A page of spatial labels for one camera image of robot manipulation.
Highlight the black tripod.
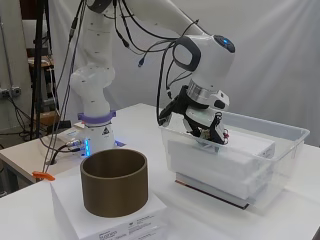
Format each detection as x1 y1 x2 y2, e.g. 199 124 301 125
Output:
29 0 54 141

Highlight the clear plastic box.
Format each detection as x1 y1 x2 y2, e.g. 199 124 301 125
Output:
159 109 311 210

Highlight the dangling black cable connector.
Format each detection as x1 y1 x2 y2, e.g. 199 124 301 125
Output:
137 54 148 69

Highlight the thick white book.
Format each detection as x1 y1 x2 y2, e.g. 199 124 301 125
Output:
169 156 269 200

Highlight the thin grey cable bundle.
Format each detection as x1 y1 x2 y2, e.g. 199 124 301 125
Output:
41 0 88 174

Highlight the white side table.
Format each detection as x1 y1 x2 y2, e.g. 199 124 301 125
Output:
0 133 86 188

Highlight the grey wall fixture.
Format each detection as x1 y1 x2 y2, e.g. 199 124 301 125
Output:
0 85 22 98

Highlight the book with dark cover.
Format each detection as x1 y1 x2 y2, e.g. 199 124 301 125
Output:
175 172 251 210

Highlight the orange clamp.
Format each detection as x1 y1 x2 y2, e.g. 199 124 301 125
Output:
31 170 56 182

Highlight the thin white book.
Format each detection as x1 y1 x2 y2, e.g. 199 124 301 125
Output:
167 130 277 168

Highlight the white hanging sheet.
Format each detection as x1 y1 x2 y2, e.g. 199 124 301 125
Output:
49 0 320 148

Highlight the white control box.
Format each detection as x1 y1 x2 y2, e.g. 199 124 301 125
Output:
38 128 88 158

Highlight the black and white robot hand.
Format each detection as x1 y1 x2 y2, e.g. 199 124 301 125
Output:
158 84 232 148

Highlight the white flat box stand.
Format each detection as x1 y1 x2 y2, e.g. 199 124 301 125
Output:
49 172 168 240

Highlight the brown round tub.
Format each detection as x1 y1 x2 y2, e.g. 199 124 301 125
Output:
79 148 149 219

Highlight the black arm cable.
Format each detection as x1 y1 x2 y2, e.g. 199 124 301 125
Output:
113 0 201 128

